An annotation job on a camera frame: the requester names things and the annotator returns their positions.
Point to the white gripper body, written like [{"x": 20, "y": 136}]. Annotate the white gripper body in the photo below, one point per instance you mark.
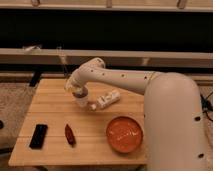
[{"x": 77, "y": 90}]

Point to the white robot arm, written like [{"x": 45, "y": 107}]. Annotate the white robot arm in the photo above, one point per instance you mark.
[{"x": 174, "y": 127}]

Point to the white ceramic cup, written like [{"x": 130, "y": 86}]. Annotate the white ceramic cup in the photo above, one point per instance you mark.
[{"x": 81, "y": 100}]

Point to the white plastic bottle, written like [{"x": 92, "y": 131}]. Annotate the white plastic bottle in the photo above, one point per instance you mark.
[{"x": 105, "y": 100}]

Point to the wooden table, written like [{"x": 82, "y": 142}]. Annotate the wooden table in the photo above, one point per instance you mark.
[{"x": 55, "y": 107}]

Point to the dark red pepper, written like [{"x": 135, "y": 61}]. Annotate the dark red pepper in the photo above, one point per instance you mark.
[{"x": 69, "y": 135}]

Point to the black rectangular block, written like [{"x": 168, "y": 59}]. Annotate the black rectangular block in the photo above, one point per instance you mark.
[{"x": 38, "y": 136}]

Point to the orange bowl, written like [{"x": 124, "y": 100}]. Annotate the orange bowl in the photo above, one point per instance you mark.
[{"x": 124, "y": 134}]

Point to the grey metal rail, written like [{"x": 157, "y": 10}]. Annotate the grey metal rail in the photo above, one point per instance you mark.
[{"x": 111, "y": 58}]

